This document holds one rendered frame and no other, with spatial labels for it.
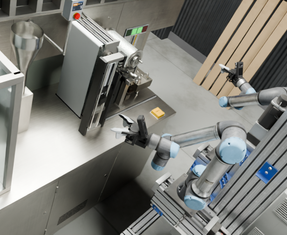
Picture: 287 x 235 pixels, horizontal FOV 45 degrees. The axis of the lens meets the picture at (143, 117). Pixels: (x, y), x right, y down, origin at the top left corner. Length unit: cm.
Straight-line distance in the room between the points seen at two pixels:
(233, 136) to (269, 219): 62
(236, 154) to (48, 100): 121
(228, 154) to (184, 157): 196
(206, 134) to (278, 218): 61
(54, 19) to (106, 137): 74
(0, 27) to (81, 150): 77
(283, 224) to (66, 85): 146
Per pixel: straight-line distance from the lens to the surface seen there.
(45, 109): 218
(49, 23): 204
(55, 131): 207
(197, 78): 464
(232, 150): 161
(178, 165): 345
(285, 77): 473
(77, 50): 201
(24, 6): 199
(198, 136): 179
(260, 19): 437
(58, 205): 224
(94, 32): 192
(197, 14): 508
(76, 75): 207
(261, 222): 211
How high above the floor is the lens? 240
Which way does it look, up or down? 40 degrees down
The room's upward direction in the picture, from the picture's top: 24 degrees clockwise
